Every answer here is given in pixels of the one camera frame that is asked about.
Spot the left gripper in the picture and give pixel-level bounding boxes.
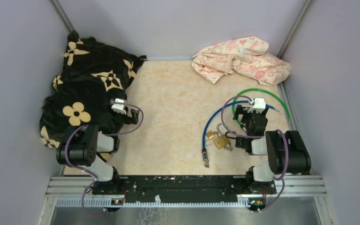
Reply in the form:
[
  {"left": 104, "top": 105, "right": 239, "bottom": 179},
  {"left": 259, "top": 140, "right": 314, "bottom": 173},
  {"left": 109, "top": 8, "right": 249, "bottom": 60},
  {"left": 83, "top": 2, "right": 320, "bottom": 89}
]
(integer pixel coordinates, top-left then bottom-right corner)
[{"left": 106, "top": 104, "right": 139, "bottom": 135}]

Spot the green cable lock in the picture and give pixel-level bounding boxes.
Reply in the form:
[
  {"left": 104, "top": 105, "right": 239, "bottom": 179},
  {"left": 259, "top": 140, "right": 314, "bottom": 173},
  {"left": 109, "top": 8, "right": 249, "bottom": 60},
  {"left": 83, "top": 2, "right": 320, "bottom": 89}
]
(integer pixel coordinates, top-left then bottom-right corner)
[{"left": 232, "top": 88, "right": 291, "bottom": 127}]

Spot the blue cable lock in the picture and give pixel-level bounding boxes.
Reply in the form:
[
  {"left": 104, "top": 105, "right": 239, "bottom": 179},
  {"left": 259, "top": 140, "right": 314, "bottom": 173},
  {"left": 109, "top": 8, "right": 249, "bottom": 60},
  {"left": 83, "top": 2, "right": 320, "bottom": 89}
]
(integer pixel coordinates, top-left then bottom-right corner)
[{"left": 201, "top": 100, "right": 281, "bottom": 169}]

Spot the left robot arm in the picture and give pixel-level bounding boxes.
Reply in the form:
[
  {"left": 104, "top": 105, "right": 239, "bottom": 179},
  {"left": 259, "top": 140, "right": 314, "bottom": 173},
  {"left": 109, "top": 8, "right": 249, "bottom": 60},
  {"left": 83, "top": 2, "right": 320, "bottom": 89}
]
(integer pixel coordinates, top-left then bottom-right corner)
[{"left": 56, "top": 109, "right": 144, "bottom": 195}]

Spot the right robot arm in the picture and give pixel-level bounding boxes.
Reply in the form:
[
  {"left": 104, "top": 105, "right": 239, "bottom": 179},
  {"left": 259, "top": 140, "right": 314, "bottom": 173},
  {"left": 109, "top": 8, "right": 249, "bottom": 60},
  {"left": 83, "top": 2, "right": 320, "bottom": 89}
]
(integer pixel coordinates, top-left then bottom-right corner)
[{"left": 233, "top": 105, "right": 311, "bottom": 193}]

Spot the black padlock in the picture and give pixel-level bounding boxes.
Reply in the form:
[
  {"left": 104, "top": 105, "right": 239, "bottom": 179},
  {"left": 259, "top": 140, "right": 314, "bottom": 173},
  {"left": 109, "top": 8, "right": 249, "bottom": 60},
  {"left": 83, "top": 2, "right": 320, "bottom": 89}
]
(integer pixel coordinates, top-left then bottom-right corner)
[{"left": 225, "top": 132, "right": 248, "bottom": 151}]

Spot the large brass padlock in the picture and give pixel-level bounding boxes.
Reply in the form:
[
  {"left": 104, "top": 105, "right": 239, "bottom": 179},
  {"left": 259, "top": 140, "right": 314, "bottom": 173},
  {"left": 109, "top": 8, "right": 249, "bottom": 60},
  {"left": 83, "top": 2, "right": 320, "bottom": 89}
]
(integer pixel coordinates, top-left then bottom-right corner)
[{"left": 213, "top": 123, "right": 233, "bottom": 151}]

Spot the small brass padlock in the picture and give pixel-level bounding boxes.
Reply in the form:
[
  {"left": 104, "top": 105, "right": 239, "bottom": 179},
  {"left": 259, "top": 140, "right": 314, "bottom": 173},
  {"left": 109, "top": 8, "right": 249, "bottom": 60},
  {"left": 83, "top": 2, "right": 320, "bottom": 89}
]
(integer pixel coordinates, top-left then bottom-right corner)
[{"left": 204, "top": 131, "right": 218, "bottom": 147}]

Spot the crumpled printed paper bag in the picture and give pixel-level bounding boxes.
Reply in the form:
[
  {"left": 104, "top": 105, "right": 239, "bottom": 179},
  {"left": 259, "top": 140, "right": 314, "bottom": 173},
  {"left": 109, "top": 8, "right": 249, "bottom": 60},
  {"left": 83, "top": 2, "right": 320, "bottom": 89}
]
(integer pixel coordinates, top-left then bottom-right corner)
[{"left": 191, "top": 36, "right": 291, "bottom": 86}]

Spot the black floral blanket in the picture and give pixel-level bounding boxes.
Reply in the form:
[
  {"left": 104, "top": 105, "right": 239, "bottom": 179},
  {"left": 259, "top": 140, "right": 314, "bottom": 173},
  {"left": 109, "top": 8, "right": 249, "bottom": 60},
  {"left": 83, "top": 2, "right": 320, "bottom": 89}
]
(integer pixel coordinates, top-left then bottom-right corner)
[{"left": 39, "top": 31, "right": 147, "bottom": 148}]

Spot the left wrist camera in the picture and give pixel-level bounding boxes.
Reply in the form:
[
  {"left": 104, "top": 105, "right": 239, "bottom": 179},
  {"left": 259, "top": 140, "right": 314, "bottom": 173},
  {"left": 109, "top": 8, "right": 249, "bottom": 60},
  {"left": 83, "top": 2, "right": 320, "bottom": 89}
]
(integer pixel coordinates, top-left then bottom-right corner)
[{"left": 110, "top": 98, "right": 127, "bottom": 114}]

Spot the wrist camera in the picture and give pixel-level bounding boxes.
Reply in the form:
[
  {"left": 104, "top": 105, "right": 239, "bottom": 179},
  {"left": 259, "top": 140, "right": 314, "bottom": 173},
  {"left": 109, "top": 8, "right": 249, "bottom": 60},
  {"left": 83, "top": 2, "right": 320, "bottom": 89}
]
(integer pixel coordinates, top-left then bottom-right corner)
[
  {"left": 248, "top": 98, "right": 266, "bottom": 113},
  {"left": 110, "top": 98, "right": 127, "bottom": 114}
]

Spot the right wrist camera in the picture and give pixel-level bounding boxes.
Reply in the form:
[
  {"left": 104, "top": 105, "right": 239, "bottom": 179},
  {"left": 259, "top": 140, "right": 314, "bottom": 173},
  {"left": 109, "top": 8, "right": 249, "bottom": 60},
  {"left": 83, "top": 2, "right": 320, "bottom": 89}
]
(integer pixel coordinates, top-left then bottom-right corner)
[{"left": 248, "top": 98, "right": 266, "bottom": 113}]

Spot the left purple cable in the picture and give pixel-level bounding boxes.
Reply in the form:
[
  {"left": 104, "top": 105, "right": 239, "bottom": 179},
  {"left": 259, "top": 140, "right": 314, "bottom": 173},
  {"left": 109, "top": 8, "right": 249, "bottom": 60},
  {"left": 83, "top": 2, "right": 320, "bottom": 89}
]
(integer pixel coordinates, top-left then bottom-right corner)
[{"left": 64, "top": 102, "right": 144, "bottom": 218}]

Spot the purple cable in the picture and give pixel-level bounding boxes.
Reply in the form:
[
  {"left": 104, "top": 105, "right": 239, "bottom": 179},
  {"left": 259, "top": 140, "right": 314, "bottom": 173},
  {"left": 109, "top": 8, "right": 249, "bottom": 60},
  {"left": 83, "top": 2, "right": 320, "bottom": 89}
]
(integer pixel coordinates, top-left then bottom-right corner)
[
  {"left": 64, "top": 102, "right": 144, "bottom": 218},
  {"left": 220, "top": 95, "right": 290, "bottom": 214}
]

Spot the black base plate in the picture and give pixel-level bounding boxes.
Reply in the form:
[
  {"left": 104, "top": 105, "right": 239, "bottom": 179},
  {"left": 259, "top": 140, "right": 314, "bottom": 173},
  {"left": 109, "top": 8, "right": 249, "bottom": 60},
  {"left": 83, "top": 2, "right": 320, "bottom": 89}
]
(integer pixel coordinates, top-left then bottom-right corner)
[{"left": 104, "top": 175, "right": 277, "bottom": 203}]

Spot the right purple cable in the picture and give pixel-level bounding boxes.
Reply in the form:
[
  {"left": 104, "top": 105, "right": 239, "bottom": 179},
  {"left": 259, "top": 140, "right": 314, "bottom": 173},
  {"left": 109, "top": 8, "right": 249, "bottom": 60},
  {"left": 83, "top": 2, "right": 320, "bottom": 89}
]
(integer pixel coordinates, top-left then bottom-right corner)
[{"left": 220, "top": 95, "right": 290, "bottom": 214}]

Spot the aluminium frame rail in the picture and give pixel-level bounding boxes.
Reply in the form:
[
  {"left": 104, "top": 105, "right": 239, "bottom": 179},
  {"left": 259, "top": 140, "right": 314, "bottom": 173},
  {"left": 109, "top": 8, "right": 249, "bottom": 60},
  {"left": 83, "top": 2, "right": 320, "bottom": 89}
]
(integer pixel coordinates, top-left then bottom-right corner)
[{"left": 46, "top": 175, "right": 327, "bottom": 208}]

